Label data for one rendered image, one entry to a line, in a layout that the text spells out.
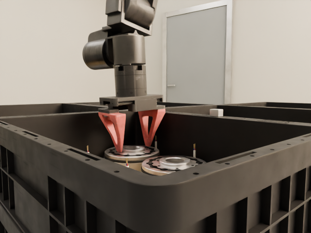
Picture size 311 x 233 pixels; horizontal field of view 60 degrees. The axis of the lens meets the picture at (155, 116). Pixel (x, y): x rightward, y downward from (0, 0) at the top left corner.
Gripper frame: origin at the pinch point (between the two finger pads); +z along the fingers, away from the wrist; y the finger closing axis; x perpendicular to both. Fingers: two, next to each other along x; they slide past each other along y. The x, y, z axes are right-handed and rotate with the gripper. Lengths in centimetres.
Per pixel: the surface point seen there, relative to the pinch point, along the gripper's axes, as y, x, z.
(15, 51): -39, -342, -55
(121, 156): 4.5, 3.2, 0.8
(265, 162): 9.0, 32.2, -5.8
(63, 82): -103, -360, -14
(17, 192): 21.3, 9.0, 0.3
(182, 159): -1.7, 11.6, 0.6
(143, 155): 1.1, 4.6, 0.9
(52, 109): 1.4, -47.2, -3.7
